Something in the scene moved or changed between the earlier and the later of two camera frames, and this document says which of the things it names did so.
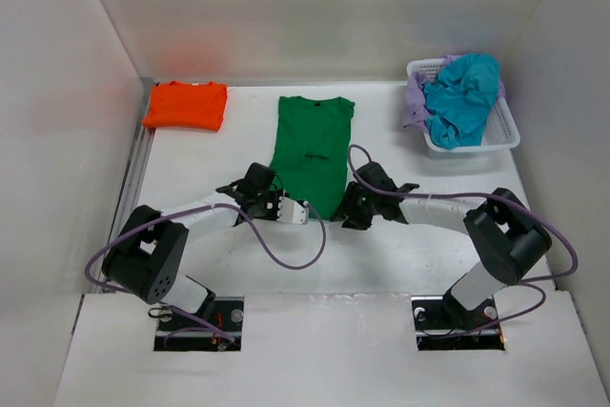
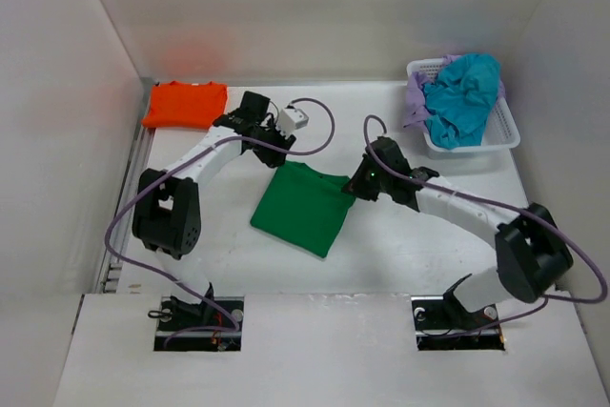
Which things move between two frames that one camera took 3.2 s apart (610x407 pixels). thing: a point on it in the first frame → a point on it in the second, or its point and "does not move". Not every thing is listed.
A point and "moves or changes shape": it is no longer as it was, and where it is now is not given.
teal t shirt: [459, 100] does not move
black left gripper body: [268, 205] → [273, 137]
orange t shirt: [177, 105] does not move
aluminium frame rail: [136, 169] does not move
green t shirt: [311, 151] moves or changes shape
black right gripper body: [360, 208] → [367, 184]
